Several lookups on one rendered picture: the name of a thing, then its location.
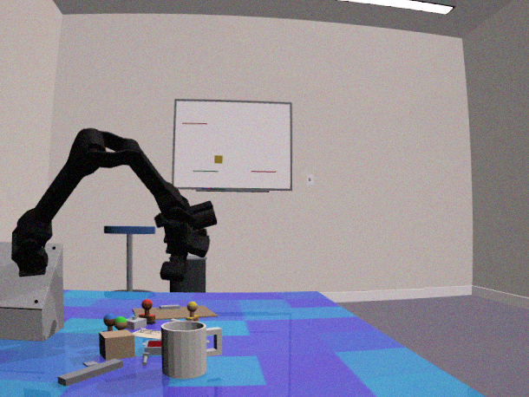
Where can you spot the grey mug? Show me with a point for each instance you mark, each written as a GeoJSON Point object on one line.
{"type": "Point", "coordinates": [184, 349]}

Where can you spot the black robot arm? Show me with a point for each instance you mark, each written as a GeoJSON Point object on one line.
{"type": "Point", "coordinates": [88, 153]}

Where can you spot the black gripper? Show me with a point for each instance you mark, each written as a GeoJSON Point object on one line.
{"type": "Point", "coordinates": [175, 270]}

